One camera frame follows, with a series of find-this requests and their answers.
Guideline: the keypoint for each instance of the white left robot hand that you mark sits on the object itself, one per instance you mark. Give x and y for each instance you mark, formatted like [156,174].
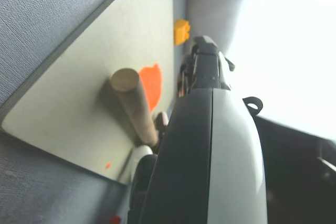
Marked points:
[223,155]

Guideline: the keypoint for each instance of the wooden rolling pin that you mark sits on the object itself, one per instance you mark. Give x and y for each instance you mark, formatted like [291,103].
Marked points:
[131,103]

